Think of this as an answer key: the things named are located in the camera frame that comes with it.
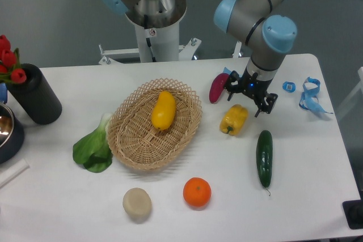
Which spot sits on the green bok choy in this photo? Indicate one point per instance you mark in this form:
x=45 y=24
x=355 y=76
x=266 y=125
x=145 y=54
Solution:
x=92 y=151

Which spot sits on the green cucumber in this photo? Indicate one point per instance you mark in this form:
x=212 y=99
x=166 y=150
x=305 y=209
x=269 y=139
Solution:
x=264 y=159

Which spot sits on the purple sweet potato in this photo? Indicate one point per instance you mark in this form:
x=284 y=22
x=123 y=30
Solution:
x=217 y=87

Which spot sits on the woven wicker basket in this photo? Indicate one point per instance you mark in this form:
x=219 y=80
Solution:
x=134 y=140

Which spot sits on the beige round potato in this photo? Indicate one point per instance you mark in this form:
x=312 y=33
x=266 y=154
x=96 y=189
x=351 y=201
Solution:
x=137 y=203

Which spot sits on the black cylindrical vase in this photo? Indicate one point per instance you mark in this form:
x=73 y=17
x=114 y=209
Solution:
x=36 y=96

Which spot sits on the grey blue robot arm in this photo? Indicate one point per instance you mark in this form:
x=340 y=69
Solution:
x=270 y=37

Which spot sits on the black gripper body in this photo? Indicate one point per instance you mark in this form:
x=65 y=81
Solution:
x=251 y=86

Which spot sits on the red artificial tulips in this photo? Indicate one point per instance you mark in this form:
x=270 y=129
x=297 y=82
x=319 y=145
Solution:
x=11 y=69

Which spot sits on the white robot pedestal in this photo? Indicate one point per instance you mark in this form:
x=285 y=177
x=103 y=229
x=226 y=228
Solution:
x=156 y=24

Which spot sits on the orange mandarin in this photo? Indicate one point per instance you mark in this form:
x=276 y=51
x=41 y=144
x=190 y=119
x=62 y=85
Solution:
x=197 y=192

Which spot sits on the small blue badge clip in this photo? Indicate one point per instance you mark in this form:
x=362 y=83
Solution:
x=289 y=87

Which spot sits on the black device at table edge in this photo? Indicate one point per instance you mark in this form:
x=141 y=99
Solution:
x=353 y=213

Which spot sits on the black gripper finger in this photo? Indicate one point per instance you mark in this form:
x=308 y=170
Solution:
x=265 y=103
x=232 y=84

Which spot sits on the white tube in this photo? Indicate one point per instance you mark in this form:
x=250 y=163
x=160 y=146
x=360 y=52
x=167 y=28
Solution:
x=13 y=170

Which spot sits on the yellow mango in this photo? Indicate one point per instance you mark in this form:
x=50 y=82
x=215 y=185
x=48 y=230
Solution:
x=164 y=111

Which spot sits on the yellow bell pepper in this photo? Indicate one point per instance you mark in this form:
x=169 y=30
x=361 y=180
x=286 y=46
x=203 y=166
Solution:
x=233 y=120

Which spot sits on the dark metal bowl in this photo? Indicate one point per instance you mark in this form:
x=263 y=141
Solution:
x=12 y=134

